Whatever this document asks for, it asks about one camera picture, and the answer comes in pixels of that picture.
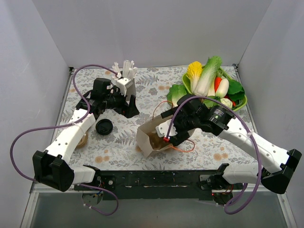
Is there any single cardboard cup carrier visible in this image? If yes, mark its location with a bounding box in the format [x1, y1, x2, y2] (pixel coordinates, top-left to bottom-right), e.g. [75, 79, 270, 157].
[149, 133, 170, 151]

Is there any brown paper bag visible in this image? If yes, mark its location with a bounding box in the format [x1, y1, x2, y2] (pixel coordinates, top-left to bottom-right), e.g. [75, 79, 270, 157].
[136, 113, 195, 157]

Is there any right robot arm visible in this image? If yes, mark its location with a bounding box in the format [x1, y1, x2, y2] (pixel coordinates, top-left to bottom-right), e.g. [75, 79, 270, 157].
[155, 95, 302, 194]

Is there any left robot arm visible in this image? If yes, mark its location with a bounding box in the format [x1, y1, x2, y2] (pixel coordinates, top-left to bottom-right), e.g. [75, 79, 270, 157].
[32, 78, 139, 192]

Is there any grey straw holder cup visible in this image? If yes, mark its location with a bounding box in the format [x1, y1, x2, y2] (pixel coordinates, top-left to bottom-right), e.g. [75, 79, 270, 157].
[126, 78, 136, 99]

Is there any romaine lettuce toy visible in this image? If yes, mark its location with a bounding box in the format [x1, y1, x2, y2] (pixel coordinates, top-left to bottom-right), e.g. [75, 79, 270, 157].
[167, 84, 187, 107]

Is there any green vegetable tray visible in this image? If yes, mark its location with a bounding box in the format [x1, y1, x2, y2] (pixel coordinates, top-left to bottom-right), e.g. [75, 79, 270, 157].
[181, 68, 247, 111]

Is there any floral table mat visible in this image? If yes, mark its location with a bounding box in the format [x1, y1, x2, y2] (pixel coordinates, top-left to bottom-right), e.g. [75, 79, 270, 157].
[69, 66, 256, 170]

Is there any white radish toy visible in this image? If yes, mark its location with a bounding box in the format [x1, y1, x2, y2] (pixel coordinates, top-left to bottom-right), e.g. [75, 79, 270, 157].
[215, 78, 229, 98]

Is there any yellow napa cabbage toy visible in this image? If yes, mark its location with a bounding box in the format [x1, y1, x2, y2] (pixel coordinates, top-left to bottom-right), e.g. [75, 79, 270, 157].
[186, 61, 202, 94]

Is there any green napa cabbage toy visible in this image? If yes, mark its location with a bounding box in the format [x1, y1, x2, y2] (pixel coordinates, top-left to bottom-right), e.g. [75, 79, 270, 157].
[194, 56, 222, 96]

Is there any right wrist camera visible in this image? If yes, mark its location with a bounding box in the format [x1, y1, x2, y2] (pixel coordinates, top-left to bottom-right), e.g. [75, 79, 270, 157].
[155, 119, 178, 142]

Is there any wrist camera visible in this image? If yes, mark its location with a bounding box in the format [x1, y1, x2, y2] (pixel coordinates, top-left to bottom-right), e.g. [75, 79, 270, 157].
[155, 119, 178, 142]
[116, 77, 130, 96]

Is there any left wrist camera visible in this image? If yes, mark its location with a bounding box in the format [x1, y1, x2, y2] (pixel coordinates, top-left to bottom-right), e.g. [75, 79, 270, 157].
[116, 77, 130, 96]

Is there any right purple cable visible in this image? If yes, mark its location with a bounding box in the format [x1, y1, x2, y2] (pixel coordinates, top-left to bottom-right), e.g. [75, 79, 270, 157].
[166, 95, 263, 215]

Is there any purple cable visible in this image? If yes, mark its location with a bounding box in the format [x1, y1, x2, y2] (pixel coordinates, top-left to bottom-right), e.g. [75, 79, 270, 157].
[9, 64, 122, 216]
[166, 95, 263, 215]

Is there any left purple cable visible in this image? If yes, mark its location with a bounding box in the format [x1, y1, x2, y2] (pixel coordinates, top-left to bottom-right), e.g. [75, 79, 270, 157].
[9, 64, 122, 216]

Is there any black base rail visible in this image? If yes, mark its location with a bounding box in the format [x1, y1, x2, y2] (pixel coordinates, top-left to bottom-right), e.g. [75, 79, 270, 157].
[73, 170, 244, 200]

